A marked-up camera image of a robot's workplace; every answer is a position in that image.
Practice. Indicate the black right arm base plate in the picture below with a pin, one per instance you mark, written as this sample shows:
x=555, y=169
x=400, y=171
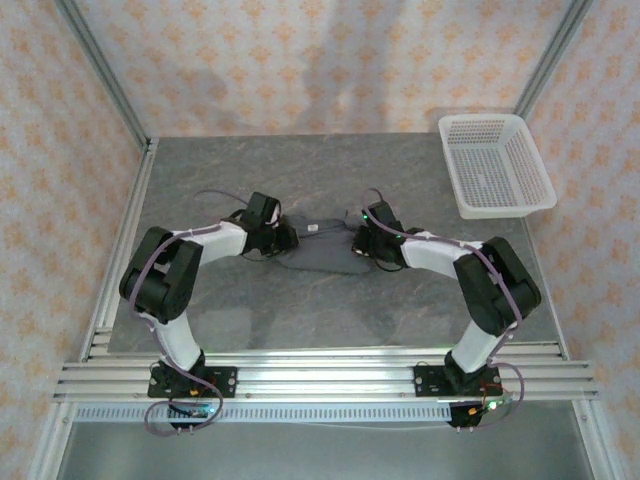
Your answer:
x=425, y=382

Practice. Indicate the small circuit board green light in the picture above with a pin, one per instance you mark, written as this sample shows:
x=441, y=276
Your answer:
x=487, y=406
x=197, y=411

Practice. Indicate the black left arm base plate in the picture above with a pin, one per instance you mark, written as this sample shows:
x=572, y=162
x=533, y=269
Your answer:
x=225, y=382

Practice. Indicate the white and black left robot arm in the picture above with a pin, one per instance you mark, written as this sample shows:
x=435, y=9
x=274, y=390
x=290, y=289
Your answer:
x=220, y=245

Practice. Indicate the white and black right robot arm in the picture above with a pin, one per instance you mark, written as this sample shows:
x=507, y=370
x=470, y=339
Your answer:
x=430, y=252

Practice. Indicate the grey metal lower panel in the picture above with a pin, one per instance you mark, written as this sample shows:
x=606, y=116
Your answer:
x=320, y=455

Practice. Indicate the white perforated plastic basket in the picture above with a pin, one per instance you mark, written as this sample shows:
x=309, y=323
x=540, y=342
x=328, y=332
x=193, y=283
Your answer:
x=495, y=170

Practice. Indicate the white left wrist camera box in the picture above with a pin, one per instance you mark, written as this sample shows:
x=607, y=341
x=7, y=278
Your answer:
x=275, y=214

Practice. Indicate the grey t-shirt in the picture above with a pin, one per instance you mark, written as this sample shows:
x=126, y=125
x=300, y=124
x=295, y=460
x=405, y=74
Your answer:
x=325, y=250

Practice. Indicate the aluminium mounting rail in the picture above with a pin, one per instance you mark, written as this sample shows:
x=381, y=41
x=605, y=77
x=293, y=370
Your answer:
x=325, y=375

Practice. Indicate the aluminium side rail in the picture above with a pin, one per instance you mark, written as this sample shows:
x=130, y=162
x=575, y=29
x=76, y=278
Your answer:
x=137, y=200
x=537, y=250

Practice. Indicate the aluminium frame leg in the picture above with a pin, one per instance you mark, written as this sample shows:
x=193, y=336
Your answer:
x=50, y=445
x=592, y=445

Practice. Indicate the aluminium frame post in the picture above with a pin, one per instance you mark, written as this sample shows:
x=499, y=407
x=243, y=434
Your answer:
x=556, y=50
x=103, y=65

